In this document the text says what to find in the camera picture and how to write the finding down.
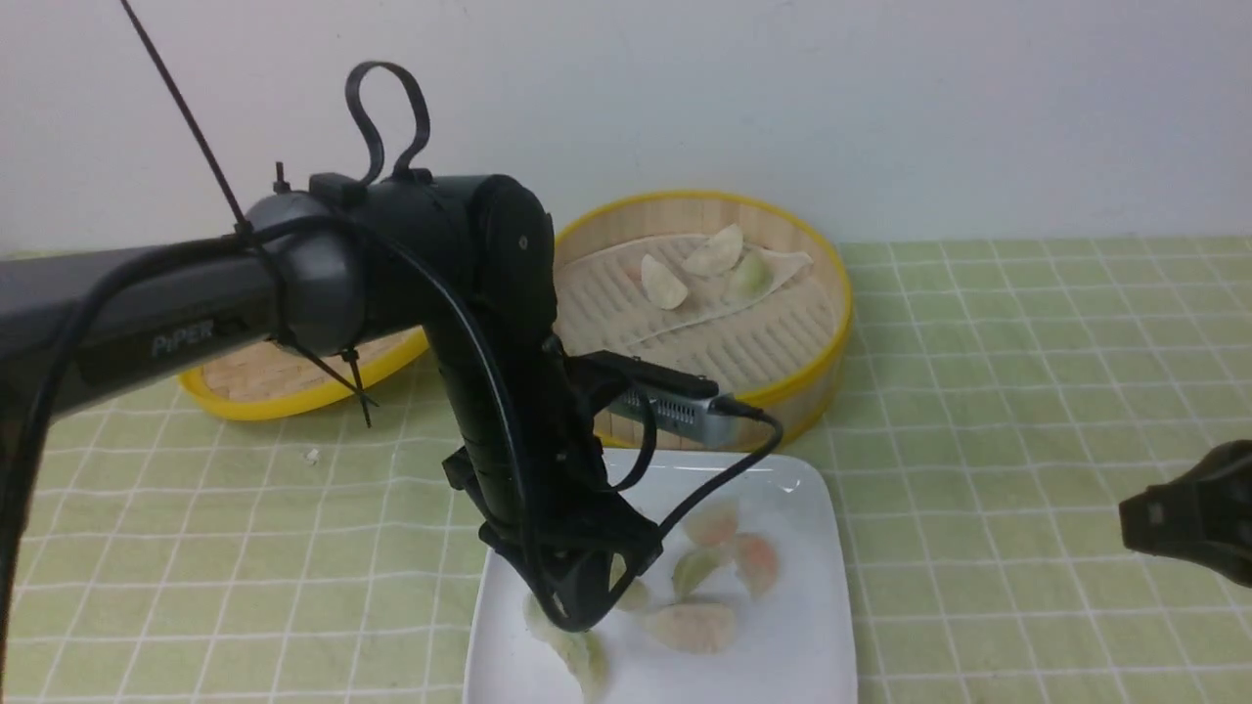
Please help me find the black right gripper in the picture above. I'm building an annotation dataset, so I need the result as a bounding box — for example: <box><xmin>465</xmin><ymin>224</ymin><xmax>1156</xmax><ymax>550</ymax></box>
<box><xmin>1119</xmin><ymin>440</ymin><xmax>1251</xmax><ymax>588</ymax></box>

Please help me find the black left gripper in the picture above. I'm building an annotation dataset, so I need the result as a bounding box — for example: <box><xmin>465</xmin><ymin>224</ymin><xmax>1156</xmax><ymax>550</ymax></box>
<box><xmin>443</xmin><ymin>431</ymin><xmax>664</xmax><ymax>633</ymax></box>

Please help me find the green dumpling from steamer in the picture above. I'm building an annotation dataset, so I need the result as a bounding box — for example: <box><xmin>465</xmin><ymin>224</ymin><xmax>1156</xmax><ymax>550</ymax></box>
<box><xmin>722</xmin><ymin>249</ymin><xmax>774</xmax><ymax>304</ymax></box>

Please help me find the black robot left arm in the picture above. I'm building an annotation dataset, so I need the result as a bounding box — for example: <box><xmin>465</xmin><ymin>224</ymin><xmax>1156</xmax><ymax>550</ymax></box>
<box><xmin>1</xmin><ymin>170</ymin><xmax>664</xmax><ymax>633</ymax></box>

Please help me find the pale dumpling on plate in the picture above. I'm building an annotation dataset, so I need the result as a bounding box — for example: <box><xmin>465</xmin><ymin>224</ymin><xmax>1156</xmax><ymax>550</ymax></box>
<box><xmin>608</xmin><ymin>555</ymin><xmax>651</xmax><ymax>613</ymax></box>

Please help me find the green centre dumpling on plate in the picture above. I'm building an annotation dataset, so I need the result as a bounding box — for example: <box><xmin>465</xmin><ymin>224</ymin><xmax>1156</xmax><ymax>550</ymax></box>
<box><xmin>671</xmin><ymin>547</ymin><xmax>729</xmax><ymax>600</ymax></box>

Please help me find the green dumpling on plate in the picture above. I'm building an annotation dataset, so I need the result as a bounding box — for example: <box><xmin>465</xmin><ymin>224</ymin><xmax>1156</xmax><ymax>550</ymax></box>
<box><xmin>671</xmin><ymin>547</ymin><xmax>729</xmax><ymax>600</ymax></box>
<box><xmin>523</xmin><ymin>595</ymin><xmax>608</xmax><ymax>703</ymax></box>

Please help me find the pink dumpling on plate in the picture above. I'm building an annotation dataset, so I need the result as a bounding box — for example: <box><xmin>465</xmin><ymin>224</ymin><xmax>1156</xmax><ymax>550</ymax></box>
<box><xmin>684</xmin><ymin>499</ymin><xmax>739</xmax><ymax>547</ymax></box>

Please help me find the green left dumpling on plate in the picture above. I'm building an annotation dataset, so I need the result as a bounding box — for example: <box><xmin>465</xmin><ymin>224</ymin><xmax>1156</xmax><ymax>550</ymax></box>
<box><xmin>523</xmin><ymin>595</ymin><xmax>608</xmax><ymax>703</ymax></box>

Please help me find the beige dumpling on plate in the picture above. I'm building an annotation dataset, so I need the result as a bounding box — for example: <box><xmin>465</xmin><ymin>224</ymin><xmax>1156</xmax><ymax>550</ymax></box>
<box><xmin>644</xmin><ymin>601</ymin><xmax>737</xmax><ymax>655</ymax></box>

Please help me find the orange dumpling on plate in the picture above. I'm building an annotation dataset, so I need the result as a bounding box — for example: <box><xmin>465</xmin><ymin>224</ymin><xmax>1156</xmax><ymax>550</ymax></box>
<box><xmin>732</xmin><ymin>532</ymin><xmax>780</xmax><ymax>600</ymax></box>

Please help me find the white square plate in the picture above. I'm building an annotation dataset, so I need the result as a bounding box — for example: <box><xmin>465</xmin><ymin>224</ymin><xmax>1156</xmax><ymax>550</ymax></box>
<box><xmin>462</xmin><ymin>455</ymin><xmax>858</xmax><ymax>703</ymax></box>

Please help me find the white dumpling in steamer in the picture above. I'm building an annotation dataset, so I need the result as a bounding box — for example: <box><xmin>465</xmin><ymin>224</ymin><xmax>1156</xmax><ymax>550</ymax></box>
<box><xmin>640</xmin><ymin>254</ymin><xmax>689</xmax><ymax>311</ymax></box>

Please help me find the green checkered tablecloth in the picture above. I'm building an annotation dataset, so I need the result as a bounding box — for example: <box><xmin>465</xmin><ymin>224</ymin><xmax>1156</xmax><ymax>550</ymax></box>
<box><xmin>4</xmin><ymin>238</ymin><xmax>1249</xmax><ymax>703</ymax></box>

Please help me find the white steamer liner cloth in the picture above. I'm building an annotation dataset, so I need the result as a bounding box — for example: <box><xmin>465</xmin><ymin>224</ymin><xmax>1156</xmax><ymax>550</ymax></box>
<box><xmin>556</xmin><ymin>236</ymin><xmax>813</xmax><ymax>355</ymax></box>

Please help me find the yellow rimmed bamboo steamer basket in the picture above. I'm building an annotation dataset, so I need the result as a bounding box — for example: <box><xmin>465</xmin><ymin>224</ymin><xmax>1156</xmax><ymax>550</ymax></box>
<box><xmin>555</xmin><ymin>189</ymin><xmax>853</xmax><ymax>438</ymax></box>

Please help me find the yellow rimmed bamboo steamer lid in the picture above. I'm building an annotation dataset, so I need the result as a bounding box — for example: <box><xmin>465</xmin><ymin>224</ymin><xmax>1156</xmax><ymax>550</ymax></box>
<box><xmin>179</xmin><ymin>329</ymin><xmax>428</xmax><ymax>420</ymax></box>

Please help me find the cream dumpling in steamer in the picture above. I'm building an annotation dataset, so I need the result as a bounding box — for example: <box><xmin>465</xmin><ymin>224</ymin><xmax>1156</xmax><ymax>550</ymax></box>
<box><xmin>684</xmin><ymin>224</ymin><xmax>745</xmax><ymax>278</ymax></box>

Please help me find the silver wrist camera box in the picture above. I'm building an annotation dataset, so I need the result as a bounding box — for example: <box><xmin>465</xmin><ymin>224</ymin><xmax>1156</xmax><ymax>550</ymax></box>
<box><xmin>566</xmin><ymin>349</ymin><xmax>742</xmax><ymax>450</ymax></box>

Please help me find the black camera cable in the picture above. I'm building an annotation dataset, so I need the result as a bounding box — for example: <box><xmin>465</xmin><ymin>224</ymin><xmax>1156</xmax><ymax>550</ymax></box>
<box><xmin>0</xmin><ymin>210</ymin><xmax>784</xmax><ymax>634</ymax></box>

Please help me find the black cable tie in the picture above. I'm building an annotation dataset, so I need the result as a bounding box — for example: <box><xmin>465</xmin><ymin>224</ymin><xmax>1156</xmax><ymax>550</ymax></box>
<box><xmin>120</xmin><ymin>1</ymin><xmax>376</xmax><ymax>428</ymax></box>

